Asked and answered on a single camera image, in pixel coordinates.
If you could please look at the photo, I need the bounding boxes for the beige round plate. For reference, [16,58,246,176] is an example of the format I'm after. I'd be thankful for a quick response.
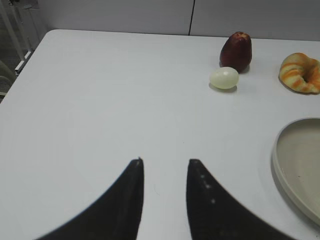
[271,117,320,225]

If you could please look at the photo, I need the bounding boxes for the dark red wax apple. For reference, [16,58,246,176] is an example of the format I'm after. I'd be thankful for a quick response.
[219,31,252,73]

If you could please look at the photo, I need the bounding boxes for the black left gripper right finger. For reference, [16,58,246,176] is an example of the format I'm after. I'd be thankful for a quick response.
[186,159,290,240]

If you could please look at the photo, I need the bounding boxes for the orange striped croissant bread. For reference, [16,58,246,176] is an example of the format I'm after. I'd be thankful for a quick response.
[278,52,320,94]

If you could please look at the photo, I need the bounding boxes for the white egg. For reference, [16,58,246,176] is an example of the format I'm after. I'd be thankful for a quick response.
[209,66,239,90]

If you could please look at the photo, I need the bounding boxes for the white metal frame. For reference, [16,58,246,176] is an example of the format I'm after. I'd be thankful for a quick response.
[0,0,42,75]

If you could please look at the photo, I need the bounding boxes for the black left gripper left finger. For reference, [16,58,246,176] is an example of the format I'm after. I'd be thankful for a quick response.
[41,158,145,240]

